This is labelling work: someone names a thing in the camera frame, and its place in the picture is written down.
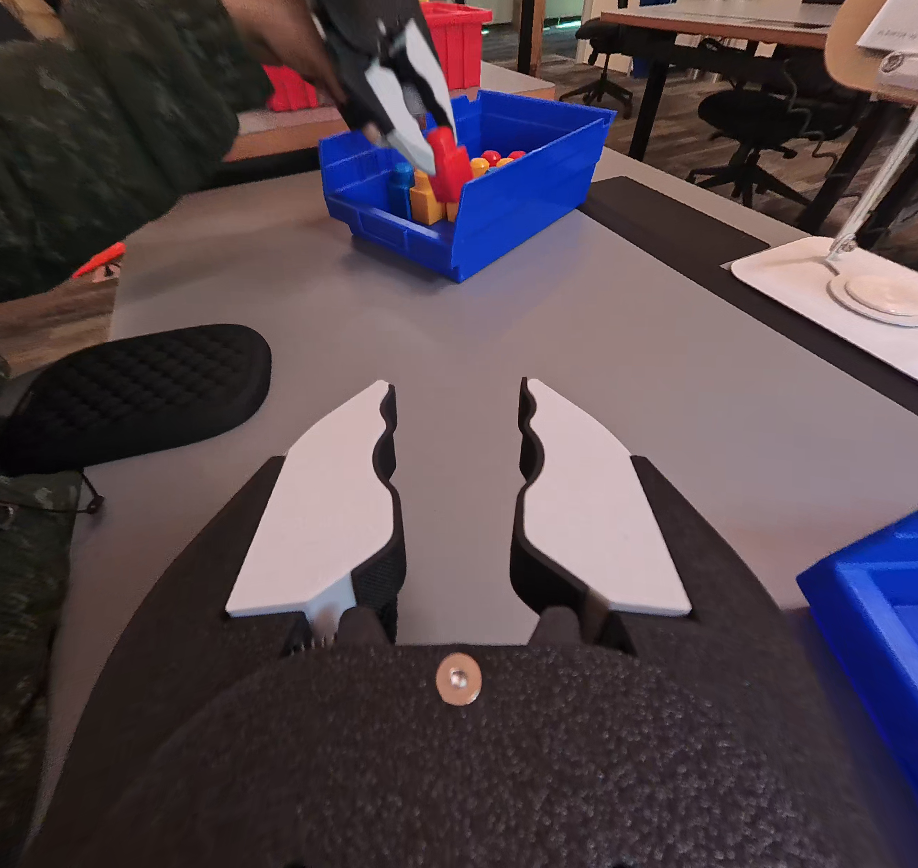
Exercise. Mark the orange traffic cone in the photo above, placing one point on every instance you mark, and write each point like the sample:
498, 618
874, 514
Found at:
100, 260

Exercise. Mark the red mega block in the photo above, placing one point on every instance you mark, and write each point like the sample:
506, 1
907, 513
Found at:
450, 165

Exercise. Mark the black textured pad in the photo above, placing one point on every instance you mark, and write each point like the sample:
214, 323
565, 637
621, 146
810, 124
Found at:
143, 387

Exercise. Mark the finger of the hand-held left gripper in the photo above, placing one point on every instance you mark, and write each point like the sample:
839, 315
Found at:
394, 104
427, 64

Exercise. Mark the blue plastic bin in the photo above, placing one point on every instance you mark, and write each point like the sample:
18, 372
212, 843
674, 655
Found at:
516, 215
860, 631

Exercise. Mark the pile of mega blocks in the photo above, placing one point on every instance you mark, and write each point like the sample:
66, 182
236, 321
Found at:
423, 201

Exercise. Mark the wooden post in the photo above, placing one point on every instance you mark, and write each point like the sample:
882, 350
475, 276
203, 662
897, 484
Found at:
534, 14

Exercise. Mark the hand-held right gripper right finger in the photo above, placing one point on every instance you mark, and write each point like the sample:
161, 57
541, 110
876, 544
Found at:
602, 516

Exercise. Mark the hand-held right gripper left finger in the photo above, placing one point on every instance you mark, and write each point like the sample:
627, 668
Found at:
315, 516

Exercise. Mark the green fleece jacket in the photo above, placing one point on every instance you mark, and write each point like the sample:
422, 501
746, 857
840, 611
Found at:
29, 631

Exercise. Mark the black office chair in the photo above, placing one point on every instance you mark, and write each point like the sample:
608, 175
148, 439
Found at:
753, 122
609, 36

